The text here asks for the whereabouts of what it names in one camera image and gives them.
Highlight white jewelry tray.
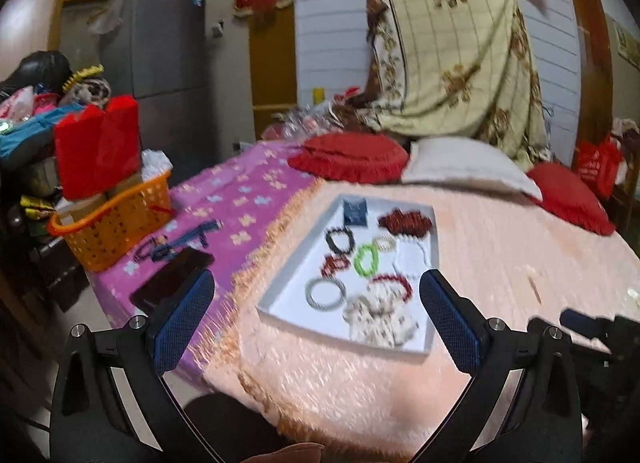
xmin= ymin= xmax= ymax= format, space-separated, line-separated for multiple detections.
xmin=256 ymin=194 xmax=439 ymax=362

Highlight dark blue jewelry pouch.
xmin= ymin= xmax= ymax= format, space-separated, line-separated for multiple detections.
xmin=343 ymin=198 xmax=368 ymax=227

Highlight black smartphone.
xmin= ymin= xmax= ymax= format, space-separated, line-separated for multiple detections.
xmin=129 ymin=246 xmax=215 ymax=316

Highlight orange plastic basket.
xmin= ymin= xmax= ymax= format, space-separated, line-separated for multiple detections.
xmin=47 ymin=171 xmax=174 ymax=272

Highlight red cushion right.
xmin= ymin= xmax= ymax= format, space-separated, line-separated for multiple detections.
xmin=526 ymin=162 xmax=615 ymax=237

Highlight purple floral bed sheet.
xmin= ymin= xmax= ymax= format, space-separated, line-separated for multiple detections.
xmin=89 ymin=139 xmax=321 ymax=389

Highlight red shopping bag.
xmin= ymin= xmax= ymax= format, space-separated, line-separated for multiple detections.
xmin=573 ymin=134 xmax=623 ymax=200

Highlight white pillow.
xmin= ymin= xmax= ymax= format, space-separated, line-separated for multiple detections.
xmin=400 ymin=137 xmax=542 ymax=201

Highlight red gift boxes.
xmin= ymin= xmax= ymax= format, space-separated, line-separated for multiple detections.
xmin=53 ymin=95 xmax=141 ymax=201

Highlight red fringed round cushion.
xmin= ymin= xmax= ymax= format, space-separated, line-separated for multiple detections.
xmin=288 ymin=132 xmax=409 ymax=185

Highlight grey refrigerator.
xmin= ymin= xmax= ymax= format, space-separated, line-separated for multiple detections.
xmin=99 ymin=0 xmax=215 ymax=186

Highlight cream floral draped blanket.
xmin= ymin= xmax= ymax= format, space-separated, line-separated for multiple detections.
xmin=354 ymin=0 xmax=551 ymax=170

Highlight dark red bead bracelet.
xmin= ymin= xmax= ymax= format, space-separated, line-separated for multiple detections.
xmin=370 ymin=272 xmax=414 ymax=303

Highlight blue beaded lanyard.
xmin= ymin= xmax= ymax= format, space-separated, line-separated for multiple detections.
xmin=133 ymin=218 xmax=224 ymax=264

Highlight white pearl necklace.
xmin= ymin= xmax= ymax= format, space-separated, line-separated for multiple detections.
xmin=397 ymin=234 xmax=434 ymax=269

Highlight green bead bracelet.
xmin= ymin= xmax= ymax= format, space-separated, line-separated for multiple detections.
xmin=352 ymin=243 xmax=381 ymax=278

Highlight dark red bead necklace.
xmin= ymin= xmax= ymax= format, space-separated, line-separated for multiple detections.
xmin=376 ymin=207 xmax=434 ymax=238

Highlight red black bead bracelet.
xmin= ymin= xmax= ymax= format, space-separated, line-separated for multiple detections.
xmin=320 ymin=253 xmax=352 ymax=279

